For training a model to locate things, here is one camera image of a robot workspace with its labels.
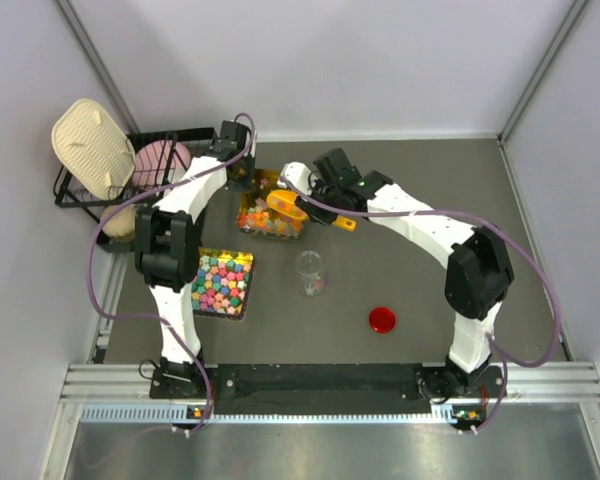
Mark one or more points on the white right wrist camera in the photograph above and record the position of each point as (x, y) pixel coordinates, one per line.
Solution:
(294, 176)

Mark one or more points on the grey slotted cable duct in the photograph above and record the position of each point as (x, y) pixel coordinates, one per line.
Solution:
(189, 415)

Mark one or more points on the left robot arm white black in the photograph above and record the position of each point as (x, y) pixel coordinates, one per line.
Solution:
(167, 242)

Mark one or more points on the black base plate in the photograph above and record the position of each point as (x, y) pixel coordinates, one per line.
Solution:
(346, 388)

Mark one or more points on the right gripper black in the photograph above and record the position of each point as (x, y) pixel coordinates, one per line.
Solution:
(312, 209)

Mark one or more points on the beige ribbed tray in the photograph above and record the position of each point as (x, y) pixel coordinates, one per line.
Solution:
(93, 148)

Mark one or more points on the clear plastic cup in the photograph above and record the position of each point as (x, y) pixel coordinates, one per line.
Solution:
(311, 270)

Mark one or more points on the aluminium frame rail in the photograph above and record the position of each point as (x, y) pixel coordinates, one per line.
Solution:
(548, 428)

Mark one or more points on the tin with opaque star candies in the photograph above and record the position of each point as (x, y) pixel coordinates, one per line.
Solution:
(222, 284)

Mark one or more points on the green tin translucent star candies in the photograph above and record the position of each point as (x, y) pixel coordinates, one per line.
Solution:
(256, 217)

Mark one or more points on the pink bowl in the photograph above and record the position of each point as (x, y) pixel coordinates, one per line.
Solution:
(158, 162)

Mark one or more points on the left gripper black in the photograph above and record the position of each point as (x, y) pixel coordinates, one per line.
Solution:
(241, 178)

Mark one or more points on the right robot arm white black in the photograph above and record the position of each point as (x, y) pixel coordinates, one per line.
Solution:
(476, 262)

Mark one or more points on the red round lid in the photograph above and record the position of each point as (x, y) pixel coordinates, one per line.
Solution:
(382, 320)

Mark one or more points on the orange plastic scoop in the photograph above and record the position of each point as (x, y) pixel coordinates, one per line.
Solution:
(283, 202)

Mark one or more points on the black wire dish rack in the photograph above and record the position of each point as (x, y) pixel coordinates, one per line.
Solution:
(70, 193)

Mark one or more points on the beige round bowl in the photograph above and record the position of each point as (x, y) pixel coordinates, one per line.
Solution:
(121, 227)

